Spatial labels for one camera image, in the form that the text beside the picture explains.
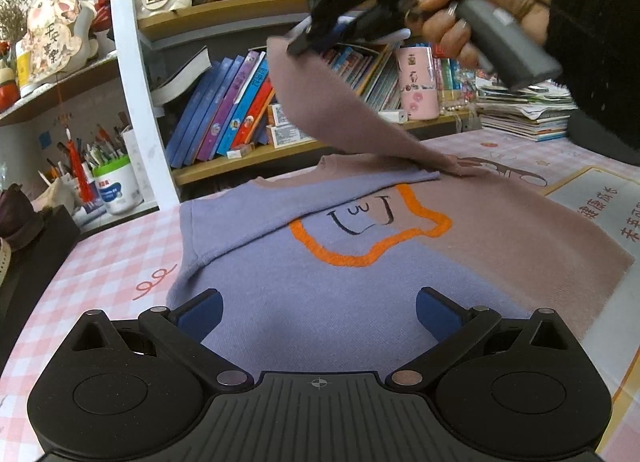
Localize thick black-cover book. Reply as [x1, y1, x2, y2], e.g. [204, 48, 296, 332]
[150, 46, 214, 106]

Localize white wooden bookshelf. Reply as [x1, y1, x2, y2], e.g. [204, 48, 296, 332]
[0, 0, 501, 205]

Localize white can pen holder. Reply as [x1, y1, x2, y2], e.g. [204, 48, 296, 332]
[92, 157, 146, 216]

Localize dried flower bunch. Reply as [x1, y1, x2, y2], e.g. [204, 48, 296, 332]
[0, 0, 32, 45]

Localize black box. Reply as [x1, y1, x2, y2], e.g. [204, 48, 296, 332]
[0, 204, 82, 360]

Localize bunch of pens and brushes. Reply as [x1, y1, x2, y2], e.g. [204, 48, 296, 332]
[39, 112, 132, 180]

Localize pink printed cylinder container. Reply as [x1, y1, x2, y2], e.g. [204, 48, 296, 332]
[396, 43, 441, 121]

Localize row of colourful children's books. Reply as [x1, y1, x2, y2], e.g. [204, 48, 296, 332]
[165, 49, 277, 169]

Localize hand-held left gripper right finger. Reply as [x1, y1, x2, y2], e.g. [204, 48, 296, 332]
[391, 287, 581, 388]

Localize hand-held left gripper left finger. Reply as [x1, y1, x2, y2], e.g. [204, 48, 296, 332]
[71, 288, 249, 389]

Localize small white printed box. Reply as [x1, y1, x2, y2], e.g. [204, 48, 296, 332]
[266, 102, 317, 148]

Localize cat-shaped decorative plaque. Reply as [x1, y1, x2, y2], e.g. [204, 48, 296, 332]
[24, 0, 99, 74]

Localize dark maroon cloth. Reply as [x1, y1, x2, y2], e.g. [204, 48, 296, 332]
[0, 183, 47, 253]

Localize purple and mauve sweater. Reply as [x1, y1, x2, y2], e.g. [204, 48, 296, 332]
[166, 34, 637, 365]

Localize stack of magazines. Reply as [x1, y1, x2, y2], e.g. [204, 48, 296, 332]
[474, 73, 581, 143]

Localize row of thin picture books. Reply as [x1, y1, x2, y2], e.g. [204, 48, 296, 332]
[320, 42, 402, 112]

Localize red tassel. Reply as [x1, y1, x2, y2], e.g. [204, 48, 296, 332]
[64, 127, 97, 204]

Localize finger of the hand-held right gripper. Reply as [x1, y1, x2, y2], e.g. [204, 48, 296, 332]
[286, 21, 347, 57]
[320, 12, 413, 50]

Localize white printed paper sheet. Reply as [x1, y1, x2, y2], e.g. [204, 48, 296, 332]
[542, 165, 640, 263]

